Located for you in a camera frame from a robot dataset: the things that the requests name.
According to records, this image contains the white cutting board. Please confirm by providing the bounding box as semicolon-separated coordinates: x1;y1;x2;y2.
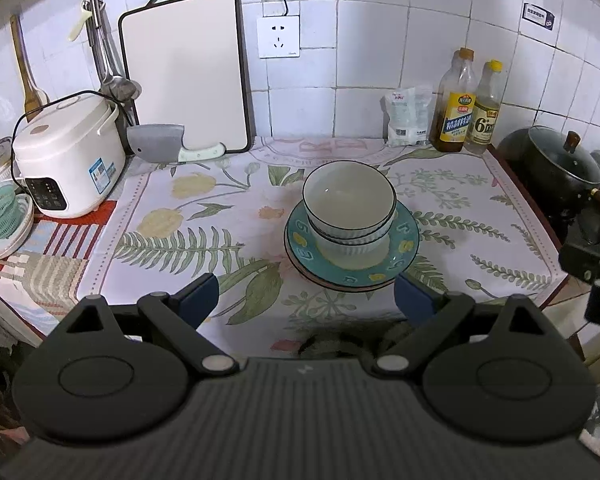
118;0;253;155

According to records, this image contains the white rice cooker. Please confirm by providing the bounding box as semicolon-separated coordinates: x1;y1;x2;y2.
11;91;127;219

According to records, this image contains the clear vinegar bottle yellow cap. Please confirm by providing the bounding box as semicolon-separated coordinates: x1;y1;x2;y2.
464;60;504;156

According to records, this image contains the steel spoon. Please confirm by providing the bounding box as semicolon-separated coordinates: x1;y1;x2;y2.
87;0;121;101

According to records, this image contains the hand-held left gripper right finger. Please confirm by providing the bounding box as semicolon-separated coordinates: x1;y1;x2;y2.
372;273;557;377

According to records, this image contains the small wall sticker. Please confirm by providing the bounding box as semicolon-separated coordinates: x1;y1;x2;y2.
522;3;556;32

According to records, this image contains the dark sauce bottle yellow label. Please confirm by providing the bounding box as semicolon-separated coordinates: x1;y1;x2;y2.
429;48;477;153

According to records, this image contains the red striped cloth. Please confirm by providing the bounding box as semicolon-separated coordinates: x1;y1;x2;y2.
0;200;118;336

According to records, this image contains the black cooking pot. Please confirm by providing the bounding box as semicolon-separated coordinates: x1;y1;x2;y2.
497;127;600;231

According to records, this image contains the white plastic salt bag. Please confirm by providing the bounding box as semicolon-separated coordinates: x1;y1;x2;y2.
380;91;421;148
415;86;437;146

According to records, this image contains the blue fried egg plate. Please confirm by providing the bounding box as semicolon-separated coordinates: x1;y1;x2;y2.
284;200;421;286

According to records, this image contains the wooden spatula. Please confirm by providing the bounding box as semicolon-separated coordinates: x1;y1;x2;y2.
9;14;50;123

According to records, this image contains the green plastic basket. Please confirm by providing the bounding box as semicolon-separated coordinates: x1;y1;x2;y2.
0;185;22;240

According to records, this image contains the floral tablecloth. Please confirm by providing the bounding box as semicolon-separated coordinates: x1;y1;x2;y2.
77;136;568;356

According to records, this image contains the pink cartoon print plate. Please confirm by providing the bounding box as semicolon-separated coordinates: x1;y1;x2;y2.
287;255;416;292

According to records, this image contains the glass pot lid brown knob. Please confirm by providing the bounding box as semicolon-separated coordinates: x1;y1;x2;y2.
527;125;600;186

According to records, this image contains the steel cleaver with white handle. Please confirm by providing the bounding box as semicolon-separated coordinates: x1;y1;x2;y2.
126;124;227;163

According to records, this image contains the white ribbed bowl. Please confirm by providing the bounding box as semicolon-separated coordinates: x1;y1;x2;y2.
314;230;388;266
307;210;396;242
301;160;397;233

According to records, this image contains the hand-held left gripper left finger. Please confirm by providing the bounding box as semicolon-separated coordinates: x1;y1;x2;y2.
55;272;241;377

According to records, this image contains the white wall socket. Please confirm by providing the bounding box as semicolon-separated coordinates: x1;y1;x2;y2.
256;15;301;59

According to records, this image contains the white handled utensil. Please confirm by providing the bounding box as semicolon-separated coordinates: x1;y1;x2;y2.
68;0;92;43

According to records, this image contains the green strainer basket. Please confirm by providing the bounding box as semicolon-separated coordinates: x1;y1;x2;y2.
0;194;35;261

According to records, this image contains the steel ladle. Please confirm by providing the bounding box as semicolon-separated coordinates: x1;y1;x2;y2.
90;0;142;103

